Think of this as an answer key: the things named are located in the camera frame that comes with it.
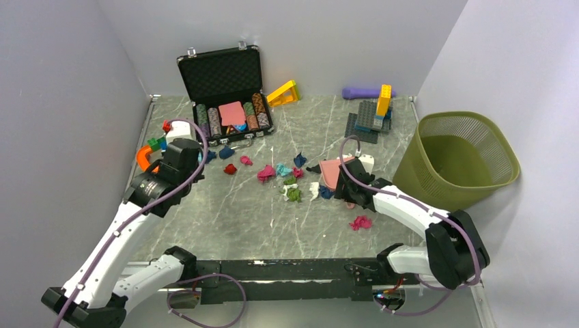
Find pink plastic dustpan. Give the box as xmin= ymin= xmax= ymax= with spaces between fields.
xmin=319 ymin=159 xmax=341 ymax=198

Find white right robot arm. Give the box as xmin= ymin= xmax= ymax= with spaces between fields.
xmin=335 ymin=158 xmax=490 ymax=290

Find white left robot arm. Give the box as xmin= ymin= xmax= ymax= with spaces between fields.
xmin=41 ymin=138 xmax=208 ymax=327

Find dark blue paper scrap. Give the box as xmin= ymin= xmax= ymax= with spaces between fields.
xmin=319 ymin=185 xmax=334 ymax=200

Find green and blue blocks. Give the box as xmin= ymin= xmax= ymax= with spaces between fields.
xmin=147 ymin=137 xmax=167 ymax=152

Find white paper scrap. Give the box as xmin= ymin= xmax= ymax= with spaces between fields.
xmin=309 ymin=182 xmax=320 ymax=202

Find pink paper scrap front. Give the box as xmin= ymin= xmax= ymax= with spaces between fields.
xmin=349 ymin=215 xmax=373 ymax=231

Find black paper scrap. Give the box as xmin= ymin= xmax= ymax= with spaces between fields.
xmin=306 ymin=165 xmax=322 ymax=174

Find red paper scrap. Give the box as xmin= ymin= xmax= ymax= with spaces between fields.
xmin=223 ymin=164 xmax=238 ymax=175

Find magenta paper scrap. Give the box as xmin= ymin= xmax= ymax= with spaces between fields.
xmin=292 ymin=167 xmax=304 ymax=179

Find green paper scrap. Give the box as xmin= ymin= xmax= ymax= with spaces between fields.
xmin=285 ymin=188 xmax=302 ymax=202

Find pink card in case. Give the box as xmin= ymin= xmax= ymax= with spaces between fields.
xmin=218 ymin=101 xmax=246 ymax=126

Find light blue paper scrap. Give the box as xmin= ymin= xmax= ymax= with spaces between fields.
xmin=275 ymin=163 xmax=293 ymax=177

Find grey building block baseplate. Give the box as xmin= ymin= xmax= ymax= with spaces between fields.
xmin=344 ymin=100 xmax=393 ymax=144

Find black poker chip case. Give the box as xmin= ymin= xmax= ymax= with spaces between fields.
xmin=176 ymin=42 xmax=276 ymax=146

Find yellow tall building block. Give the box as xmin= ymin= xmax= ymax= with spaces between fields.
xmin=375 ymin=85 xmax=392 ymax=119

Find purple cylinder toy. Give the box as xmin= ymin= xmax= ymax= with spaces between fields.
xmin=341 ymin=87 xmax=381 ymax=100

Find olive green mesh wastebasket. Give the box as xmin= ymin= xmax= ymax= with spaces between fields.
xmin=393 ymin=111 xmax=520 ymax=211

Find yellow triangular toy block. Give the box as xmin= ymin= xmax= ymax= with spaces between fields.
xmin=266 ymin=80 xmax=301 ymax=107

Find orange plastic ring toy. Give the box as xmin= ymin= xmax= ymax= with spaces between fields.
xmin=135 ymin=145 xmax=163 ymax=172

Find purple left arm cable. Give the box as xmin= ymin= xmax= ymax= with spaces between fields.
xmin=53 ymin=119 xmax=247 ymax=328

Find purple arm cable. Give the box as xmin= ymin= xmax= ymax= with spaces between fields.
xmin=53 ymin=119 xmax=247 ymax=328
xmin=339 ymin=135 xmax=485 ymax=318

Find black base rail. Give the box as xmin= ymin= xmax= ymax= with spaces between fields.
xmin=178 ymin=258 xmax=409 ymax=305

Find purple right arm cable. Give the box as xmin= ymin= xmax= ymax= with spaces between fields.
xmin=339 ymin=135 xmax=485 ymax=318

